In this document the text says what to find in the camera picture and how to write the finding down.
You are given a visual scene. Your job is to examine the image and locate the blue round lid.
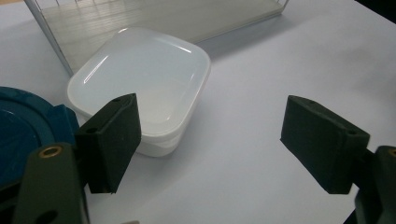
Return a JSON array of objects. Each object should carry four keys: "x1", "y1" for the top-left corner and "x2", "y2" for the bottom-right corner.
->
[{"x1": 0, "y1": 86, "x2": 80, "y2": 189}]

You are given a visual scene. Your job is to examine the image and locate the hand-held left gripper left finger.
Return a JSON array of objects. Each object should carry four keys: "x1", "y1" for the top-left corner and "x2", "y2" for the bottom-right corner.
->
[{"x1": 74, "y1": 92, "x2": 143, "y2": 195}]

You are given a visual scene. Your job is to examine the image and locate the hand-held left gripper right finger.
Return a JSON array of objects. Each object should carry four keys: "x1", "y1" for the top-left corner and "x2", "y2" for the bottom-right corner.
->
[{"x1": 279, "y1": 94, "x2": 371, "y2": 195}]

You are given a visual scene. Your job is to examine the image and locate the white plastic container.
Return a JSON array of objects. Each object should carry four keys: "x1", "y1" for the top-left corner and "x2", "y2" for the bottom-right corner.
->
[{"x1": 66, "y1": 26, "x2": 212, "y2": 145}]

